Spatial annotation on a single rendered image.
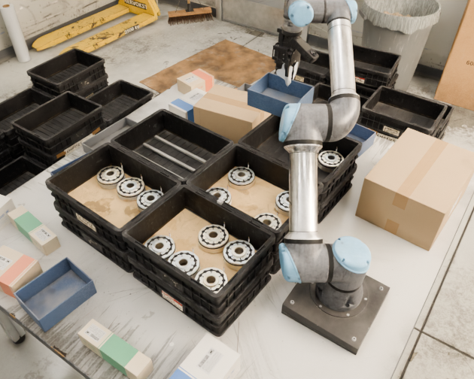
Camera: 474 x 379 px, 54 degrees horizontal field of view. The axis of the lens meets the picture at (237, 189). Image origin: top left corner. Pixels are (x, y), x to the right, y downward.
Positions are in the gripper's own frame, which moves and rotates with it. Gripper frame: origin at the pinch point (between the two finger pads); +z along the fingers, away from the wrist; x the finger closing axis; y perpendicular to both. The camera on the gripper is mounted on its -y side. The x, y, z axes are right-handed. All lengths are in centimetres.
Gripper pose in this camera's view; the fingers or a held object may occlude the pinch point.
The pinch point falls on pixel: (290, 83)
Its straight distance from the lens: 181.4
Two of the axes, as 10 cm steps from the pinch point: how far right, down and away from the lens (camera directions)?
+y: -8.1, -4.0, 4.3
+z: -0.5, 7.8, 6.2
